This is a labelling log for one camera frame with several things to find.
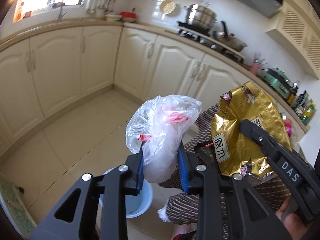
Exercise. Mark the stainless steel steamer pot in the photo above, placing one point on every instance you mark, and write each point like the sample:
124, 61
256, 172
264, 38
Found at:
200, 15

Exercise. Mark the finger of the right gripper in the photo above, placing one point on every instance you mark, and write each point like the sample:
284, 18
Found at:
276, 153

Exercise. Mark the green yellow bottle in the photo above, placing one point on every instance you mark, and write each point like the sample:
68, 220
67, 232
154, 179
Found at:
308, 114

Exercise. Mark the light blue trash bin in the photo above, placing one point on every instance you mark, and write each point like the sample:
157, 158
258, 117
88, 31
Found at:
136, 201

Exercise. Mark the chrome sink faucet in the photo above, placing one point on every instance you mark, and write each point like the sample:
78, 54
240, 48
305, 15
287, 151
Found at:
58, 7

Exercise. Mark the cream round strainer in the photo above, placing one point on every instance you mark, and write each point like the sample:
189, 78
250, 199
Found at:
167, 7

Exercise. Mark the dark soy sauce bottle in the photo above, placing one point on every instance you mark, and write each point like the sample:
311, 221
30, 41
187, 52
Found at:
293, 92

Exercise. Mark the pink utensil cup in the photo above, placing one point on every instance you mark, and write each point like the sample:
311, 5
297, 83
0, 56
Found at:
255, 67

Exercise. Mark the white plastic bag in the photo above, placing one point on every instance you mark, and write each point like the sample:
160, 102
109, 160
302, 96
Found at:
157, 129

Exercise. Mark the brown polka dot tablecloth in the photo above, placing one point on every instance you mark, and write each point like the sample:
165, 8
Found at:
227, 203

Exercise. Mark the red white bowl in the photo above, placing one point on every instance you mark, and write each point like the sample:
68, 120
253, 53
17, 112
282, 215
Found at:
128, 16

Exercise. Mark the person right hand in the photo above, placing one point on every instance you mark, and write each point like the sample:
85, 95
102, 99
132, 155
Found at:
292, 222

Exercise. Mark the dark oil bottle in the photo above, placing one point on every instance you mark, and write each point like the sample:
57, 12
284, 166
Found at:
298, 100

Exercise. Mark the steel frying pan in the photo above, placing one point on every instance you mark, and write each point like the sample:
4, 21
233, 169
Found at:
228, 39

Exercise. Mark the gold foil snack bag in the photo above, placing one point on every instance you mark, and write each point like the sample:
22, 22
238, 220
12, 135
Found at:
246, 118

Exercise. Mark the green electric cooker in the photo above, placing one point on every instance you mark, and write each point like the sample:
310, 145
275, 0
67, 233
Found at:
278, 81

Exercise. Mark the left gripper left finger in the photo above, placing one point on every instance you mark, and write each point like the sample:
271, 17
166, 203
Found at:
94, 207

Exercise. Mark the magenta snack wrapper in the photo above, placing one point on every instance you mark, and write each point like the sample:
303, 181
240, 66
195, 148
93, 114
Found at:
289, 126

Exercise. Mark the black gas stove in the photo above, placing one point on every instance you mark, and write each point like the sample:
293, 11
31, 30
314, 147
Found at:
202, 37

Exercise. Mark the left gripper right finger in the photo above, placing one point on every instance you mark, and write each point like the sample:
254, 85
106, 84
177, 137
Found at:
229, 207

